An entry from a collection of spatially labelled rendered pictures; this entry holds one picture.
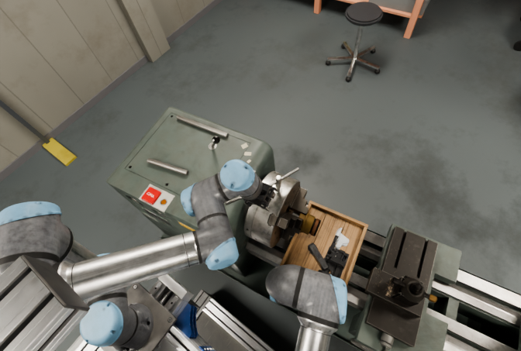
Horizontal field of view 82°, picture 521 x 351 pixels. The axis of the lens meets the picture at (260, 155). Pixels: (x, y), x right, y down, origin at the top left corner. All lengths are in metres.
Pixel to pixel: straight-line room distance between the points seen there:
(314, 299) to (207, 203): 0.41
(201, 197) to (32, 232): 0.35
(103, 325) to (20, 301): 0.70
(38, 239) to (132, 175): 0.70
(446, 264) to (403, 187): 1.26
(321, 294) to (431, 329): 0.68
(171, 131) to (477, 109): 2.84
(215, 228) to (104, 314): 0.52
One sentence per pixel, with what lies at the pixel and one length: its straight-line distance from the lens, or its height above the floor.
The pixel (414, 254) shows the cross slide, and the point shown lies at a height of 0.97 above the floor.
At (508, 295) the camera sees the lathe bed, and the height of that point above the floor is 0.87.
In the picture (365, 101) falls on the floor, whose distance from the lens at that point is 3.23.
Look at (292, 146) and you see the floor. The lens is 2.83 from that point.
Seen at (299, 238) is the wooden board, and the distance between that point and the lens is 1.53.
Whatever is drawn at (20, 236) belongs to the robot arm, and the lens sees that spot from 0.79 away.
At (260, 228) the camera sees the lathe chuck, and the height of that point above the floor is 1.17.
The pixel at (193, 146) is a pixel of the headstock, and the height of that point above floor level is 1.25.
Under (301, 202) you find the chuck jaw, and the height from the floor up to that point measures 1.10.
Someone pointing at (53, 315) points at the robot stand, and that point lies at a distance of 0.40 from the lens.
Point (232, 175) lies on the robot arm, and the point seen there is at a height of 1.73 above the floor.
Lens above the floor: 2.35
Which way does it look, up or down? 57 degrees down
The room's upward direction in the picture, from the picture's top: 10 degrees counter-clockwise
